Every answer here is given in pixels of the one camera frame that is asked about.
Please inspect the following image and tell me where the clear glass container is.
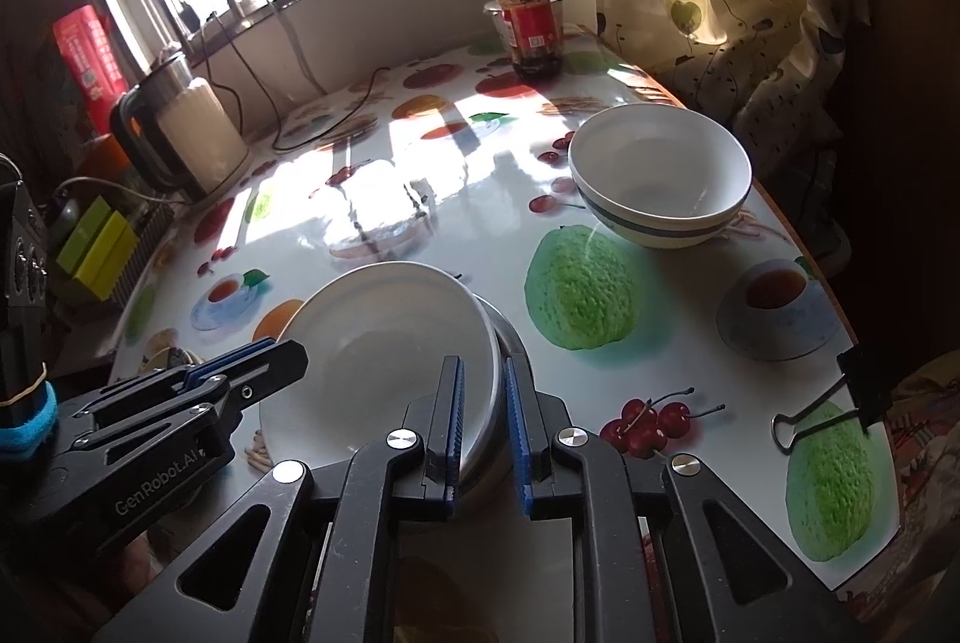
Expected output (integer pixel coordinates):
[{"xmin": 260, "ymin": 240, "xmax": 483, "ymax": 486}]
[{"xmin": 482, "ymin": 0, "xmax": 569, "ymax": 51}]

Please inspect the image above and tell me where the red-label sauce jar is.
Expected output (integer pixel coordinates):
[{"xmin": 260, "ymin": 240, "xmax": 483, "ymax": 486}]
[{"xmin": 491, "ymin": 0, "xmax": 565, "ymax": 81}]

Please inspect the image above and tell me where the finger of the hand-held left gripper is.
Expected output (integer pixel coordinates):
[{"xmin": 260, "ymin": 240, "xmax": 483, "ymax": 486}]
[
  {"xmin": 71, "ymin": 337, "xmax": 278, "ymax": 413},
  {"xmin": 64, "ymin": 343, "xmax": 310, "ymax": 454}
]

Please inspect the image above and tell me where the black binder clip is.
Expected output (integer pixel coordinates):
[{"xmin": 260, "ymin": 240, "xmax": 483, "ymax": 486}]
[{"xmin": 771, "ymin": 343, "xmax": 893, "ymax": 456}]

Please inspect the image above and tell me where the lime green box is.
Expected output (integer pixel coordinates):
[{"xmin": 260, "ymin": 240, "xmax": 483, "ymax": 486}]
[{"xmin": 71, "ymin": 209, "xmax": 140, "ymax": 303}]

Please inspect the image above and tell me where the white electric kettle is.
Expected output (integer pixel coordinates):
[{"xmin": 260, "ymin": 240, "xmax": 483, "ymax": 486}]
[{"xmin": 109, "ymin": 50, "xmax": 252, "ymax": 205}]

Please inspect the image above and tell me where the orange box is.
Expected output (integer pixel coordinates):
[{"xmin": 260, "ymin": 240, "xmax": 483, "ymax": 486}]
[{"xmin": 75, "ymin": 133, "xmax": 140, "ymax": 179}]

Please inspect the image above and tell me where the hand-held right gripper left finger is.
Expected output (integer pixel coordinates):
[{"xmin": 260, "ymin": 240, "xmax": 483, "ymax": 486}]
[{"xmin": 94, "ymin": 355, "xmax": 467, "ymax": 643}]

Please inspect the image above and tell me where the patterned cloth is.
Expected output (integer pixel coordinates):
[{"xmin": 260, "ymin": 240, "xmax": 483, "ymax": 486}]
[{"xmin": 847, "ymin": 358, "xmax": 960, "ymax": 621}]

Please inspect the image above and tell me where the white curved cable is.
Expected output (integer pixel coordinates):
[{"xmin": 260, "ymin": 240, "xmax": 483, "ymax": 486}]
[{"xmin": 52, "ymin": 176, "xmax": 188, "ymax": 209}]

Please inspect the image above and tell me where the black power cable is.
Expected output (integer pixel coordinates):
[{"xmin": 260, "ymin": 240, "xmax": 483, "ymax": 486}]
[{"xmin": 202, "ymin": 8, "xmax": 391, "ymax": 152}]

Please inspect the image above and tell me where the stainless steel bowl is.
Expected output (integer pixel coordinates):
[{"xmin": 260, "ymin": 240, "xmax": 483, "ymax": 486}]
[{"xmin": 450, "ymin": 292, "xmax": 530, "ymax": 513}]

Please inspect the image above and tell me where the dark green round object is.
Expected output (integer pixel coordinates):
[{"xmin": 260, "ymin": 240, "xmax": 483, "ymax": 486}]
[{"xmin": 45, "ymin": 193, "xmax": 83, "ymax": 239}]

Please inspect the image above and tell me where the grey ribbed tray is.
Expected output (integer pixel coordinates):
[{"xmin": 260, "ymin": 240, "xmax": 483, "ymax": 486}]
[{"xmin": 112, "ymin": 211, "xmax": 177, "ymax": 306}]

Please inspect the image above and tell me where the red plastic bag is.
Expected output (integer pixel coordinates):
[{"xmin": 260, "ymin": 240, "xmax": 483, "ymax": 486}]
[{"xmin": 52, "ymin": 4, "xmax": 128, "ymax": 115}]

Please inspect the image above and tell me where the large white blue-banded bowl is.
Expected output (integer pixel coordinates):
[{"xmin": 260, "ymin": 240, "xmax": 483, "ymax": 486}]
[{"xmin": 259, "ymin": 260, "xmax": 503, "ymax": 486}]

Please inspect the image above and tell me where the small white blue-banded bowl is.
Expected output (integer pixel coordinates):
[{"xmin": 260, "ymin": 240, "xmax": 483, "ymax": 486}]
[{"xmin": 568, "ymin": 103, "xmax": 753, "ymax": 250}]

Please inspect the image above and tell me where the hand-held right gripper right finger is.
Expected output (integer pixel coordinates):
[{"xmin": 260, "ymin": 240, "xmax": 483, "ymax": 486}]
[{"xmin": 504, "ymin": 352, "xmax": 871, "ymax": 643}]

